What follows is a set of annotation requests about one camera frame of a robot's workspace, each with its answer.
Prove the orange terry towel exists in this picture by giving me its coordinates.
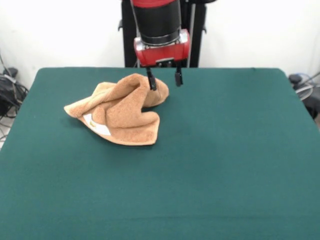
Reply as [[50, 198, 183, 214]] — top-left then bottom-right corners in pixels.
[[63, 73, 170, 146]]

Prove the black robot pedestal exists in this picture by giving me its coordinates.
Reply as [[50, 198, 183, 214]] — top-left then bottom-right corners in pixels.
[[117, 0, 208, 68]]

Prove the black cable bundle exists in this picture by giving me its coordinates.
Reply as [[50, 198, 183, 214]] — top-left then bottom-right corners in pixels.
[[0, 66, 30, 120]]

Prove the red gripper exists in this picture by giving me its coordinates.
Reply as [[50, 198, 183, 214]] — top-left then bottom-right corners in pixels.
[[133, 28, 191, 91]]

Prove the dark green table cloth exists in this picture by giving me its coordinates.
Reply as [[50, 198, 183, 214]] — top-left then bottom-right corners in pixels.
[[0, 66, 320, 240]]

